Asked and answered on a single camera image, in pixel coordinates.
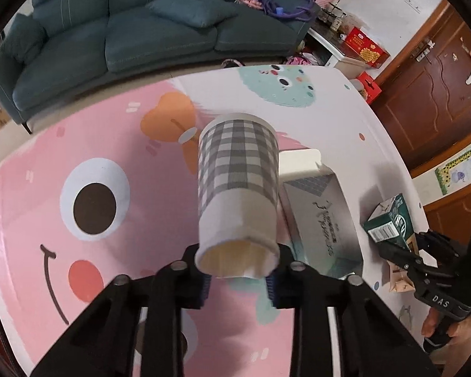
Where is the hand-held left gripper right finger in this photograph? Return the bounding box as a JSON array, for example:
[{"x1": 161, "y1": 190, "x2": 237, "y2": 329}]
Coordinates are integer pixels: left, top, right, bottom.
[{"x1": 265, "y1": 243, "x2": 432, "y2": 377}]

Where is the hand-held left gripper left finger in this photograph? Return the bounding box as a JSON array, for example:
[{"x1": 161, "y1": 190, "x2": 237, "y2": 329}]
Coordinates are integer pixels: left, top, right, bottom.
[{"x1": 31, "y1": 243, "x2": 213, "y2": 377}]

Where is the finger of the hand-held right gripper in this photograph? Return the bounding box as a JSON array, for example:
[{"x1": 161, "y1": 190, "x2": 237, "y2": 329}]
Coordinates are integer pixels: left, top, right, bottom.
[
  {"x1": 377, "y1": 241, "x2": 437, "y2": 294},
  {"x1": 413, "y1": 229, "x2": 471, "y2": 268}
]

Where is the green carton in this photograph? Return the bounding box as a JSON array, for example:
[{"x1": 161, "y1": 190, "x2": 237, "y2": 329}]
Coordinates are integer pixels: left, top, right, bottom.
[{"x1": 362, "y1": 193, "x2": 417, "y2": 252}]

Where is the grey plaid paper cup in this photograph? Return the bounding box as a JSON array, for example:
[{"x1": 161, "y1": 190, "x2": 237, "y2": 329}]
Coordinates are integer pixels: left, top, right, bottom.
[{"x1": 194, "y1": 113, "x2": 280, "y2": 279}]

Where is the person's right hand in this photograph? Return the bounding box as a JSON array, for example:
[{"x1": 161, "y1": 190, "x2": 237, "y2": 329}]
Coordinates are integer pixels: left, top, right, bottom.
[{"x1": 421, "y1": 307, "x2": 471, "y2": 366}]

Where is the small brown paper box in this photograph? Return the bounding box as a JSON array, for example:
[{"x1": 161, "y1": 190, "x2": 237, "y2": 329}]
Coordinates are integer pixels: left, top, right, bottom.
[{"x1": 387, "y1": 261, "x2": 417, "y2": 294}]

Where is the silver tissue box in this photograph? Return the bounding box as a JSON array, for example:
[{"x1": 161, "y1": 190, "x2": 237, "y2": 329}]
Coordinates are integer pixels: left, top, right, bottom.
[{"x1": 279, "y1": 149, "x2": 365, "y2": 279}]

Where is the table with cartoon cloth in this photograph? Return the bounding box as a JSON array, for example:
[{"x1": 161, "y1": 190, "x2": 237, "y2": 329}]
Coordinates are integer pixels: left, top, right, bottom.
[{"x1": 0, "y1": 65, "x2": 428, "y2": 377}]

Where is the brown wooden door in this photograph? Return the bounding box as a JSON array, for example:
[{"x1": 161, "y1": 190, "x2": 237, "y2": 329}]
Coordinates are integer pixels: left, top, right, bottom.
[{"x1": 371, "y1": 0, "x2": 471, "y2": 169}]

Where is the small red gift box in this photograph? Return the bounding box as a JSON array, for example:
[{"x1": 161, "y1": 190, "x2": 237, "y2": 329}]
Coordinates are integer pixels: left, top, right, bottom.
[{"x1": 355, "y1": 71, "x2": 382, "y2": 105}]

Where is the white side table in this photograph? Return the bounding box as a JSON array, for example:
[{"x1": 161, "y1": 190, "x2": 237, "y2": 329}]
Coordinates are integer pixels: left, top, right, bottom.
[{"x1": 306, "y1": 24, "x2": 367, "y2": 79}]

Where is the large red gift box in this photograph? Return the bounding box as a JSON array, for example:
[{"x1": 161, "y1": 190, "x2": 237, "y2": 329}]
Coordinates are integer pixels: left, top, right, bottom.
[{"x1": 343, "y1": 26, "x2": 391, "y2": 67}]

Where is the pink patterned bag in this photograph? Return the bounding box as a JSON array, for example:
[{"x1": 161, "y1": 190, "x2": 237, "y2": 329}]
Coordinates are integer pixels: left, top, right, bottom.
[{"x1": 286, "y1": 54, "x2": 318, "y2": 67}]

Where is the dark teal sofa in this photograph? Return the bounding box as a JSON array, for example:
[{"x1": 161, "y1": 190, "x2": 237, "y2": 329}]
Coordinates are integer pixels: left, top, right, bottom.
[{"x1": 0, "y1": 0, "x2": 322, "y2": 134}]

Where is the dark teal cushion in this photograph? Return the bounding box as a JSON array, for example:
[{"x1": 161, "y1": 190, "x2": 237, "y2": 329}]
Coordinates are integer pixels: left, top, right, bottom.
[
  {"x1": 145, "y1": 0, "x2": 240, "y2": 29},
  {"x1": 0, "y1": 13, "x2": 48, "y2": 65}
]

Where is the children's wall chart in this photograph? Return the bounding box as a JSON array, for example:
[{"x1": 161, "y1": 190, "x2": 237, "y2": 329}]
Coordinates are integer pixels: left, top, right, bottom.
[{"x1": 435, "y1": 134, "x2": 471, "y2": 196}]

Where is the black wire rack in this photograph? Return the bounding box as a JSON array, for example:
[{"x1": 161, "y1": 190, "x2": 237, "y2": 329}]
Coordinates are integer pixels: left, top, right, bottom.
[{"x1": 318, "y1": 2, "x2": 344, "y2": 32}]

